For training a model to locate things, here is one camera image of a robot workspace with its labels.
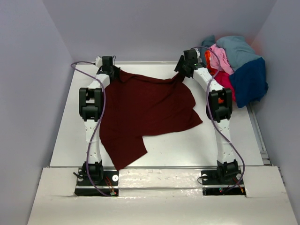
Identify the maroon t shirt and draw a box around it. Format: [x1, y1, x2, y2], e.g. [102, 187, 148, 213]
[99, 70, 203, 171]

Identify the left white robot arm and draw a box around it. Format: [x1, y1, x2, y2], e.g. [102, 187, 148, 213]
[79, 56, 120, 185]

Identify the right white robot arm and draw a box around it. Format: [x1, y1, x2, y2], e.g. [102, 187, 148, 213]
[174, 49, 241, 186]

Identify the orange t shirt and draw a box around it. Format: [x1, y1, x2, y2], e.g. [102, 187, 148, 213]
[205, 50, 214, 75]

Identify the teal t shirt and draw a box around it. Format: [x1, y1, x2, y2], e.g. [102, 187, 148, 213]
[202, 35, 216, 47]

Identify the pink t shirt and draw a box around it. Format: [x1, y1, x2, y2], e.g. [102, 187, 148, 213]
[210, 44, 234, 75]

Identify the grey blue t shirt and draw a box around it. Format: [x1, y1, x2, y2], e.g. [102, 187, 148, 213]
[216, 36, 260, 72]

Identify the navy blue t shirt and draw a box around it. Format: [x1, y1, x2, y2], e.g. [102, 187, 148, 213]
[229, 57, 269, 108]

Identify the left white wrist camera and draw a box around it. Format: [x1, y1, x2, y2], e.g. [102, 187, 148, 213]
[94, 56, 103, 69]

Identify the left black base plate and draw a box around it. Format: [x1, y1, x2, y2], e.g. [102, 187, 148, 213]
[74, 169, 119, 197]

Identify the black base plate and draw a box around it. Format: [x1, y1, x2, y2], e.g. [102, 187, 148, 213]
[197, 170, 246, 196]
[74, 169, 119, 197]

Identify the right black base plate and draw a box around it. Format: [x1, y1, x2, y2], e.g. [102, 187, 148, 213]
[197, 170, 246, 196]

